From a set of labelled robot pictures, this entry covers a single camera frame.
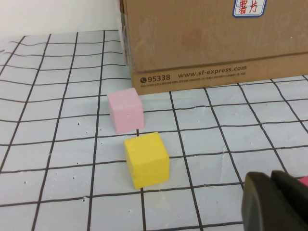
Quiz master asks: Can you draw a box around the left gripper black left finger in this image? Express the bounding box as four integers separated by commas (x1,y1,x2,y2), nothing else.
241,171,300,231

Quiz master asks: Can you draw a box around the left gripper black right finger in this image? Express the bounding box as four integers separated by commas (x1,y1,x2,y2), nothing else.
270,170,308,231

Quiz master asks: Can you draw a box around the red foam cube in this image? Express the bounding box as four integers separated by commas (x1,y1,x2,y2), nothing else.
297,175,308,188

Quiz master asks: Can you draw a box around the yellow foam cube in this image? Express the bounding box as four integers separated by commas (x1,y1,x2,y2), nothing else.
124,131,170,190

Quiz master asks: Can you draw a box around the pink foam cube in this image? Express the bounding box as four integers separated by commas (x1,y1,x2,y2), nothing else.
107,87,145,135

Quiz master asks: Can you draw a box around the cardboard box with sticker label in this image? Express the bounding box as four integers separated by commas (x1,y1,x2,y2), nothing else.
119,0,308,96

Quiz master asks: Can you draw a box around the white black-checked tablecloth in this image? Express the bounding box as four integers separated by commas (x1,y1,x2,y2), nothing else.
0,30,308,231

